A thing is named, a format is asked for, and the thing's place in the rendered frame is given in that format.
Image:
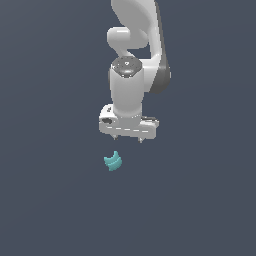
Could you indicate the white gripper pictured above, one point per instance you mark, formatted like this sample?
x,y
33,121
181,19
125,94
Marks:
x,y
128,127

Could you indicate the small teal curved object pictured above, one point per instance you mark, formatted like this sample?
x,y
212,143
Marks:
x,y
113,161

